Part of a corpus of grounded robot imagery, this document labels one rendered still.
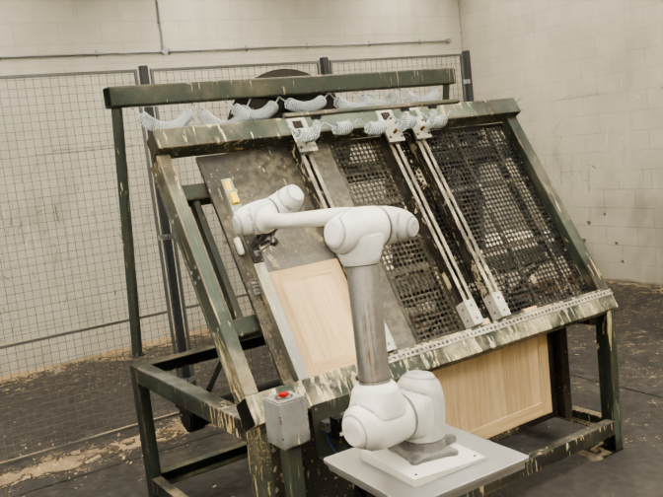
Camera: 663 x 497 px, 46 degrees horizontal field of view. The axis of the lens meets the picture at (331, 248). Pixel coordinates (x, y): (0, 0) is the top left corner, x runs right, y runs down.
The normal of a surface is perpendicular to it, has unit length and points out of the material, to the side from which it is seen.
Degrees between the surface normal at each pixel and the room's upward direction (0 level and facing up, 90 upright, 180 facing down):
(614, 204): 90
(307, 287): 60
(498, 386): 90
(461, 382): 90
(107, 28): 90
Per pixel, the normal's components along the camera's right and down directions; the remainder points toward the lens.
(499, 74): -0.84, 0.16
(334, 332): 0.43, -0.45
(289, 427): 0.56, 0.05
